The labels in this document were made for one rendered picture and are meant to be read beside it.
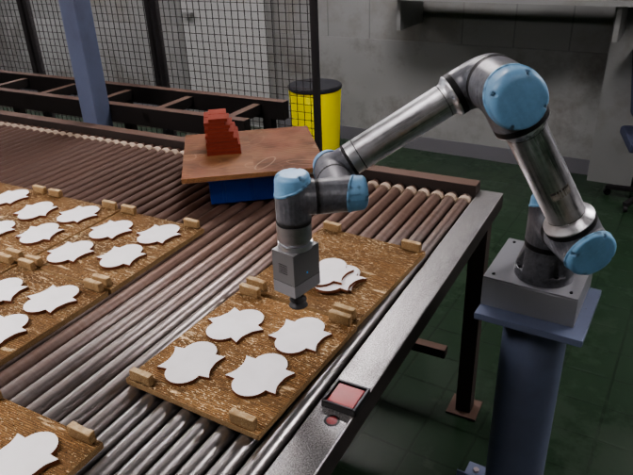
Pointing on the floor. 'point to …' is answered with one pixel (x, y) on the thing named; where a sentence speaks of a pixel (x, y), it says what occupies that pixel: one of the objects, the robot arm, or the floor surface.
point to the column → (527, 386)
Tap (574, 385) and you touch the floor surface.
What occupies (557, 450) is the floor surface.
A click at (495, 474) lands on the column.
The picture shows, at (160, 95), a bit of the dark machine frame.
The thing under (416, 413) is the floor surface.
